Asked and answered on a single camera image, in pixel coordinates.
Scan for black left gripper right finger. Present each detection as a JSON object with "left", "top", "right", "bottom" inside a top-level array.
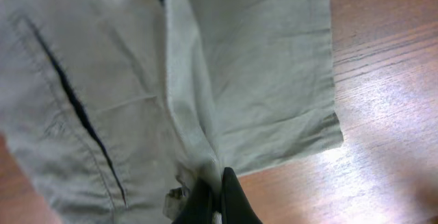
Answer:
[{"left": 221, "top": 167, "right": 262, "bottom": 224}]

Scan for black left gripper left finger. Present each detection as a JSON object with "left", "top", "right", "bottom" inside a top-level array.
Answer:
[{"left": 172, "top": 179, "right": 214, "bottom": 224}]

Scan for khaki green shorts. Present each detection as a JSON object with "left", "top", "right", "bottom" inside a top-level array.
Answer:
[{"left": 1, "top": 0, "right": 343, "bottom": 223}]

